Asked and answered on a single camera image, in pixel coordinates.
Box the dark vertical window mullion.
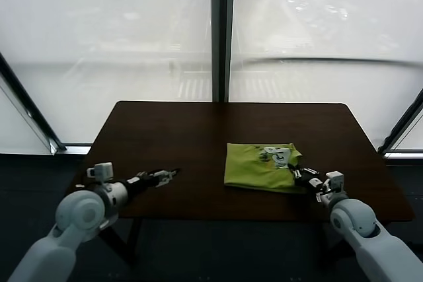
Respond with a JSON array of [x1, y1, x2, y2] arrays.
[[210, 0, 236, 103]]

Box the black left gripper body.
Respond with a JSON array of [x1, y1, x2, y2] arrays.
[[122, 172, 165, 195]]

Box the lime green t-shirt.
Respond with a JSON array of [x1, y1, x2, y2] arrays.
[[223, 142, 303, 192]]

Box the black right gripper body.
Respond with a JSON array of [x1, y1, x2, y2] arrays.
[[297, 170, 327, 194]]

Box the black left wrist camera cable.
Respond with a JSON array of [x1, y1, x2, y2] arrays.
[[75, 176, 97, 191]]

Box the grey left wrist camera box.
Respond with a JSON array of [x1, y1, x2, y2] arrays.
[[86, 162, 115, 186]]

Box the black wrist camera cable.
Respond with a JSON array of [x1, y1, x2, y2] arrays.
[[75, 176, 97, 191], [315, 179, 332, 202]]

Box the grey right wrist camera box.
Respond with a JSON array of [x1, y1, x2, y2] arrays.
[[323, 170, 345, 194]]

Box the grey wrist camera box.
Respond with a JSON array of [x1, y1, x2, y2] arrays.
[[323, 170, 345, 194], [86, 162, 115, 186]]

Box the slanted dark window frame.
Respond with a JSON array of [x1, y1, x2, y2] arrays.
[[379, 88, 423, 159], [0, 50, 93, 155]]

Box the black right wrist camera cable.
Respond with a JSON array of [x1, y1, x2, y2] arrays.
[[315, 179, 332, 202]]

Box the curved dark outdoor handrail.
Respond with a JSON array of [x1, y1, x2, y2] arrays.
[[231, 57, 423, 72]]

